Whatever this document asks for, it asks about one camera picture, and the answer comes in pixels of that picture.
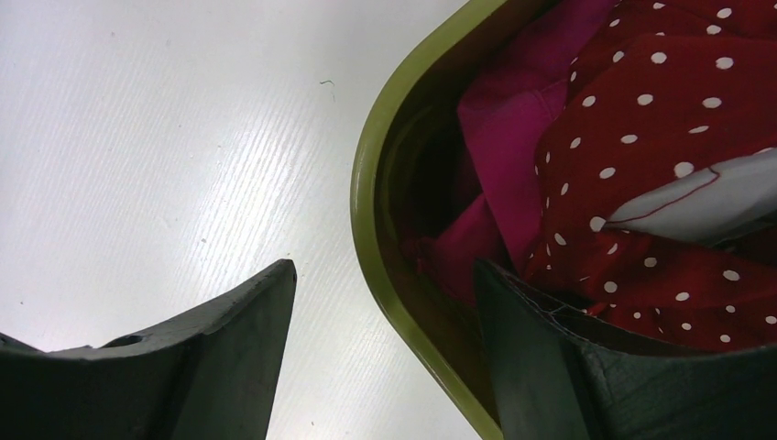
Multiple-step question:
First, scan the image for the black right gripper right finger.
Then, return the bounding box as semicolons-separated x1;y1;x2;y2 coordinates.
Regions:
474;260;776;439

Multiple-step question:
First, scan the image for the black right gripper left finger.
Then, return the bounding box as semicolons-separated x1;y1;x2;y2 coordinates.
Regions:
1;259;297;439

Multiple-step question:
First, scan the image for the magenta pleated skirt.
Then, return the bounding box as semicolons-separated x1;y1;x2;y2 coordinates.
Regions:
398;0;614;306

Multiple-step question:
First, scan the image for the red polka dot skirt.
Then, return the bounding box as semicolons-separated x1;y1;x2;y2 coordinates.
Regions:
521;1;776;352

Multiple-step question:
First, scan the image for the olive green laundry basket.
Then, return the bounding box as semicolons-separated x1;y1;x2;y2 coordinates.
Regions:
350;1;542;439

